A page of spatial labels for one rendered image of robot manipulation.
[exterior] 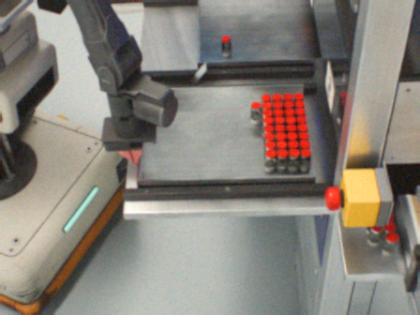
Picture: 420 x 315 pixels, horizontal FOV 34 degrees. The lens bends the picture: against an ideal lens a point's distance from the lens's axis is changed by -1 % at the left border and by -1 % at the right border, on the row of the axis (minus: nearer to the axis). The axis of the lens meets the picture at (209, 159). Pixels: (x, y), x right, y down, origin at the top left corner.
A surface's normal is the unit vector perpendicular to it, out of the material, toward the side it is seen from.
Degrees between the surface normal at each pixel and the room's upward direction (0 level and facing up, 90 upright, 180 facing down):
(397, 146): 90
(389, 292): 90
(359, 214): 90
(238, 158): 0
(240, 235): 0
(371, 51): 90
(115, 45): 68
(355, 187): 0
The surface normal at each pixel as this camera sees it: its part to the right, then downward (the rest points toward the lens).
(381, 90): 0.00, 0.74
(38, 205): -0.04, -0.67
